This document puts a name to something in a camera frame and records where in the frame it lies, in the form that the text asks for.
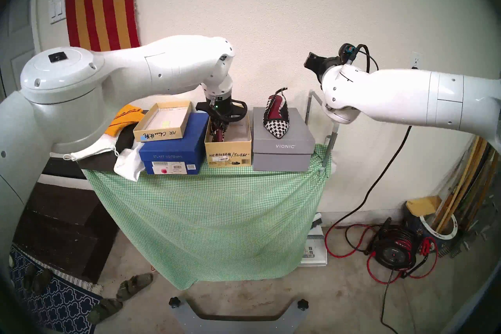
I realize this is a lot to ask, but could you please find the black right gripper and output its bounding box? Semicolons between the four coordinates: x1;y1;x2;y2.
304;55;343;82

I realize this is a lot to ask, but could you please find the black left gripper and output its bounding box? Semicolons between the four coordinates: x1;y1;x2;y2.
196;96;248;130

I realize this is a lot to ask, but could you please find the black white checkered slingback heel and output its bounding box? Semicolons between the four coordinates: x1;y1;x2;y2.
263;88;291;139
211;124;229;143

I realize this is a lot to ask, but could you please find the open tan shoe box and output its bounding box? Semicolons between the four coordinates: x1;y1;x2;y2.
204;112;253;168

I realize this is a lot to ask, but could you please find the tan handwritten box lid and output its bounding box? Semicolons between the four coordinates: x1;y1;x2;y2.
133;101;193;143

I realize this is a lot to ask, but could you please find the blue Stuart Weitzman shoe box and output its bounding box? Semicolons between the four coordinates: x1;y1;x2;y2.
139;113;210;175

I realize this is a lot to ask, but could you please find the grey Vionic shoe box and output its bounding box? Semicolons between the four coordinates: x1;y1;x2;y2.
252;107;315;172

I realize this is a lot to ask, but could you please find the white appliance box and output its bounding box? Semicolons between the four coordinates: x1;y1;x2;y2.
301;213;328;267

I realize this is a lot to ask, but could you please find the orange folded cloth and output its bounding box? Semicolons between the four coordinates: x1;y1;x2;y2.
106;105;144;138

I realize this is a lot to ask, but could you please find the green white checkered tablecloth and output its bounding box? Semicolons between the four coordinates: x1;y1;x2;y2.
82;143;333;291

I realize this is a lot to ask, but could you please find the yellow cardboard block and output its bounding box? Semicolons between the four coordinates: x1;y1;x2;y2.
405;195;442;217

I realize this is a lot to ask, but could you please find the blue white ceramic pot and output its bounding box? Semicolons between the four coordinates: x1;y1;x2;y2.
407;212;458;255

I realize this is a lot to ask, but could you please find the bundle of wooden sticks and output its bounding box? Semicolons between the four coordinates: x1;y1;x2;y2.
434;136;501;236

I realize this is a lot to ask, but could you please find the olive green sandal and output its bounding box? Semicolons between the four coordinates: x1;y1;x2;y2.
87;298;124;325
117;273;154;302

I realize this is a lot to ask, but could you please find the dark wooden platform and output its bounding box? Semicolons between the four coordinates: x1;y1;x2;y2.
12;181;120;283

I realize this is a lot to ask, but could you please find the white panel door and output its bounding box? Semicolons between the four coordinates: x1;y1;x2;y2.
0;0;41;95

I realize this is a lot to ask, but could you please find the blue white patterned rug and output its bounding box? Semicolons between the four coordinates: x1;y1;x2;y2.
8;245;103;332

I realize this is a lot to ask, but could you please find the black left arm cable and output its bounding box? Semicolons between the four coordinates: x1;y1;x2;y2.
229;100;249;123

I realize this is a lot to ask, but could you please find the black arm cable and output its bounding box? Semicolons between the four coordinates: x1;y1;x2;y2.
352;44;378;72
229;100;249;123

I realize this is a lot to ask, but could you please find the grey table side rail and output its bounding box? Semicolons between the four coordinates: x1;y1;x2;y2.
307;90;339;175

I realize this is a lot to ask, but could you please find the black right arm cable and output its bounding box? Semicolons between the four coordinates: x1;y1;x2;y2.
352;44;378;72

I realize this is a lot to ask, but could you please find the black power cable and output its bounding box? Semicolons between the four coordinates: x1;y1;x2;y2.
329;125;413;255

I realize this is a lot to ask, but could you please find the red extension cable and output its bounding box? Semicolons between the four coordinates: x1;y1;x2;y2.
324;223;439;285

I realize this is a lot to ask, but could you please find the white light switch plate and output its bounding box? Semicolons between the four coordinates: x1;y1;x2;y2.
48;0;67;24

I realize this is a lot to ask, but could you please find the black cable reel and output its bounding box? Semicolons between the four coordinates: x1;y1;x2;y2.
370;226;418;271

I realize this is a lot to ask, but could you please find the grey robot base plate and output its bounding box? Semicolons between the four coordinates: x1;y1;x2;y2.
169;296;310;334

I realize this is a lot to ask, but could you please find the thin black floor cable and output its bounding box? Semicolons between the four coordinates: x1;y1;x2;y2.
382;267;400;334

